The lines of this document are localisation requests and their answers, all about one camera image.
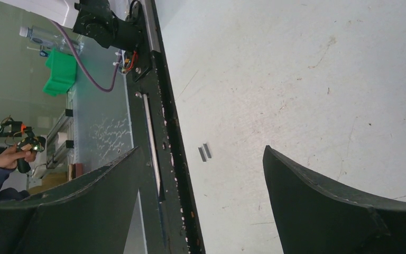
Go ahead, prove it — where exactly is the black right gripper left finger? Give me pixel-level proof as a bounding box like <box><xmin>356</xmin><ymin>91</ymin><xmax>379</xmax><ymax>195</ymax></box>
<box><xmin>0</xmin><ymin>148</ymin><xmax>144</xmax><ymax>253</ymax></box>

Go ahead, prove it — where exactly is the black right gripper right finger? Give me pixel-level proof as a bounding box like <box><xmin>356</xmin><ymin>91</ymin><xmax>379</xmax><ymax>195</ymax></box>
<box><xmin>263</xmin><ymin>146</ymin><xmax>406</xmax><ymax>253</ymax></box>

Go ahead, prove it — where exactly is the metal staple strip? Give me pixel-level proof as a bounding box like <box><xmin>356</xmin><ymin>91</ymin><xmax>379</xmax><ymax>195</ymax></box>
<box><xmin>198</xmin><ymin>143</ymin><xmax>213</xmax><ymax>162</ymax></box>

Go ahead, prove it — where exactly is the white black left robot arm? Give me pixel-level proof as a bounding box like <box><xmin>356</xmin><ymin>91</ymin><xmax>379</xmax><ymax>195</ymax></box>
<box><xmin>3</xmin><ymin>0</ymin><xmax>144</xmax><ymax>51</ymax></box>

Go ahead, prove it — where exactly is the operator hand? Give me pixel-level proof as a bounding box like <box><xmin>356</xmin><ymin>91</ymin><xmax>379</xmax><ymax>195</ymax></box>
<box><xmin>0</xmin><ymin>146</ymin><xmax>36</xmax><ymax>170</ymax></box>

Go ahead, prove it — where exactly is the handheld teleoperation controller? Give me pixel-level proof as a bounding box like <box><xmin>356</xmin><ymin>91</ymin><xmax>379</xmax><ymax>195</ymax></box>
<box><xmin>0</xmin><ymin>116</ymin><xmax>46</xmax><ymax>174</ymax></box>

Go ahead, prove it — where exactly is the green plastic bin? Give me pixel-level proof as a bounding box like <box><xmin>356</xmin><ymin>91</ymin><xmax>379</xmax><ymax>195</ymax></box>
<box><xmin>43</xmin><ymin>49</ymin><xmax>77</xmax><ymax>96</ymax></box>

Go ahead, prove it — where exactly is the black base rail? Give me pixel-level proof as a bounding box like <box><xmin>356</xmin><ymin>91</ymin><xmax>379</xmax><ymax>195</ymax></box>
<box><xmin>126</xmin><ymin>1</ymin><xmax>205</xmax><ymax>253</ymax></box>

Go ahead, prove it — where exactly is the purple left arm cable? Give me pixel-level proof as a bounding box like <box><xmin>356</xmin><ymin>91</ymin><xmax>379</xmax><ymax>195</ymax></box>
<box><xmin>50</xmin><ymin>20</ymin><xmax>123</xmax><ymax>93</ymax></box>

